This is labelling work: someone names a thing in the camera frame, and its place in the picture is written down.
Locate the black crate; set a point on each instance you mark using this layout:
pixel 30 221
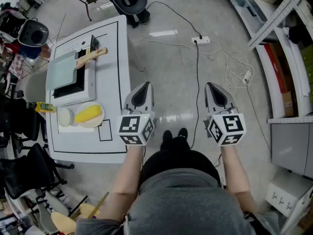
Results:
pixel 11 24

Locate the person's right black shoe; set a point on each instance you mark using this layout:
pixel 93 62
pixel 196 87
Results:
pixel 183 132

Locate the white plate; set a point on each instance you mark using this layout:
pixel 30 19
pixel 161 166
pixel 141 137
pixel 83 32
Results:
pixel 97 120

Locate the white drawer unit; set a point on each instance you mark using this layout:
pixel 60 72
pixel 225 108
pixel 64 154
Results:
pixel 286 192

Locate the small black red box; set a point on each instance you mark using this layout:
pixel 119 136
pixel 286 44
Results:
pixel 94 43

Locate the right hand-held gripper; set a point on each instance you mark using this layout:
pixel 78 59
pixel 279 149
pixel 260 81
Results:
pixel 233 125

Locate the pink checked cloth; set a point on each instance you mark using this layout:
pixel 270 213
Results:
pixel 16 66

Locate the cardboard box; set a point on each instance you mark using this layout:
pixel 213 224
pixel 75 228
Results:
pixel 288 104

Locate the person's black shoe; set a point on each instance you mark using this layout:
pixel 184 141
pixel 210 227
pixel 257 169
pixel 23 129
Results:
pixel 167 136
pixel 183 132

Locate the wooden seat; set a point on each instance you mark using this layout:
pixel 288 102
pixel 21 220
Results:
pixel 63 221
pixel 88 209

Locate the yellow corn cob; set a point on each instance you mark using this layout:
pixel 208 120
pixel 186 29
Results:
pixel 88 114

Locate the person's left forearm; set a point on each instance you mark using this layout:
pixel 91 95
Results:
pixel 124 175

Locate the person's black trousers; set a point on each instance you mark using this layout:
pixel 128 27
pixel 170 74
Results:
pixel 181 160

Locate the white power strip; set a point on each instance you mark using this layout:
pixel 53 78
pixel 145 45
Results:
pixel 204 40
pixel 247 77

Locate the black mesh office chair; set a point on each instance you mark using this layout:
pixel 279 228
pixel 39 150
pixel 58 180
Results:
pixel 29 170

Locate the grey cabinet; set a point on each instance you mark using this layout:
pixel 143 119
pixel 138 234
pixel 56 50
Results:
pixel 288 148

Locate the small white bowl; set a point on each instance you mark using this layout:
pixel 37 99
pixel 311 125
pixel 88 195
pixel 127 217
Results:
pixel 64 117

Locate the light green cutting board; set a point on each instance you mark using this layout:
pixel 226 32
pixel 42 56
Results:
pixel 62 70

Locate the white metal shelving rack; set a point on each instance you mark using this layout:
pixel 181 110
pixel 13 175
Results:
pixel 281 11

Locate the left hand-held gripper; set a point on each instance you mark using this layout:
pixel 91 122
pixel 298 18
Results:
pixel 129 125

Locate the person's right forearm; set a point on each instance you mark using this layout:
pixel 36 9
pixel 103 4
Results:
pixel 234 172

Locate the person's left black shoe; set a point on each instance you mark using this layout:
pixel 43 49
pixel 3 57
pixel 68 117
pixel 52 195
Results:
pixel 167 136

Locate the person's grey shirt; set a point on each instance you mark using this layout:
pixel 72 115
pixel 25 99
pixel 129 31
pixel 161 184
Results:
pixel 183 204

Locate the wooden stick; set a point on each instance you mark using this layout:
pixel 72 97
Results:
pixel 99 204

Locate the green box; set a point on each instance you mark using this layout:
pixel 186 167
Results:
pixel 307 62

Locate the black bag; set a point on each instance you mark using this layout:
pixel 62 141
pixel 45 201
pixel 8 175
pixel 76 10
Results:
pixel 297 33

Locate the yellow oil bottle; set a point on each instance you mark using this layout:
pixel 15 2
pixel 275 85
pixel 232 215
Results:
pixel 44 107

